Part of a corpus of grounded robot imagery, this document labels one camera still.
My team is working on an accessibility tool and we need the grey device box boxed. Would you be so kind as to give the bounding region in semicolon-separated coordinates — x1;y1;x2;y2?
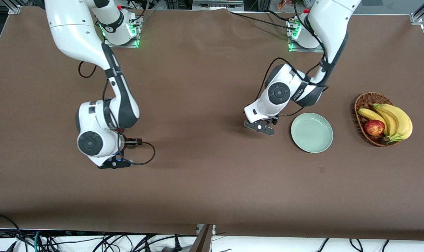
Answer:
192;0;245;11

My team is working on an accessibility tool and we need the aluminium frame profile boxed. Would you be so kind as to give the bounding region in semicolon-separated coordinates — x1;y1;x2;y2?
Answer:
410;0;424;25
0;0;21;14

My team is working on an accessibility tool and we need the red apple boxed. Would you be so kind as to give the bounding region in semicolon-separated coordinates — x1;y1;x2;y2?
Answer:
364;119;385;137

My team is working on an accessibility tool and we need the aluminium frame post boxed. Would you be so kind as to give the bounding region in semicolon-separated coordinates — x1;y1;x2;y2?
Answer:
189;224;216;252

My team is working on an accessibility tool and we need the brown table cover sheet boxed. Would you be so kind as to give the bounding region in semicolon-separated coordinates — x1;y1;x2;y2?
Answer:
0;7;424;241

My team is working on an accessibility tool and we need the yellow banana bunch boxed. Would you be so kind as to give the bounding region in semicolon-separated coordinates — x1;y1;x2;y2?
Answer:
358;103;413;144

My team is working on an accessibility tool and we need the black cable with plug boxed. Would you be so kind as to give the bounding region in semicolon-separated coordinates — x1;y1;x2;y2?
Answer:
163;235;183;252

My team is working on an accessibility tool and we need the brown wicker basket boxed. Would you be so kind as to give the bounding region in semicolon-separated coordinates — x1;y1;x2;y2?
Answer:
354;92;409;147

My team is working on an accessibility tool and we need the pale green round plate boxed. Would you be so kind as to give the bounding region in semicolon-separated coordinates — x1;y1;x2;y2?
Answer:
290;112;334;154

